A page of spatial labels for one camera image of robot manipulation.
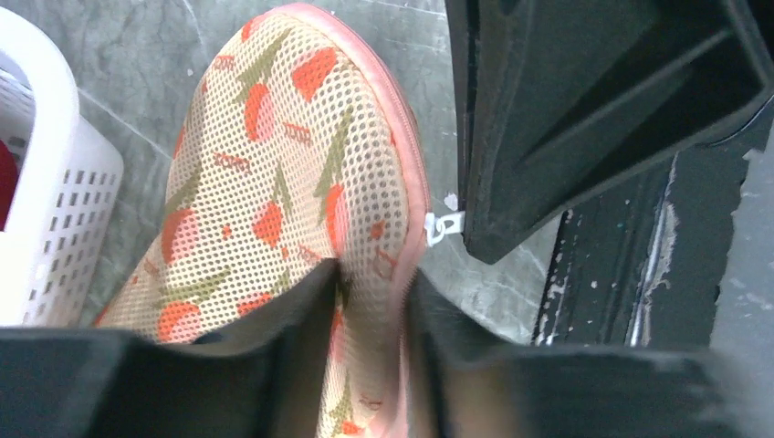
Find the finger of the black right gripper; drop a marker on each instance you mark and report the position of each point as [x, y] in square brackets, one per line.
[557, 101]

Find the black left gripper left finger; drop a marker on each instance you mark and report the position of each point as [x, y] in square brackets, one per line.
[259, 376]

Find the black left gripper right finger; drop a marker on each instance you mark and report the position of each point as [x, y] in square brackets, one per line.
[468, 382]

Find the floral peach mesh laundry bag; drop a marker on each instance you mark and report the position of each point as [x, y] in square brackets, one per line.
[298, 146]

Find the white plastic laundry basket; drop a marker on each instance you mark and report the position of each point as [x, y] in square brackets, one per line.
[68, 179]

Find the red lace bra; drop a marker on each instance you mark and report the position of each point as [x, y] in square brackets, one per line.
[9, 178]

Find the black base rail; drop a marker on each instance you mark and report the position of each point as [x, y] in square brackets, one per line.
[641, 264]

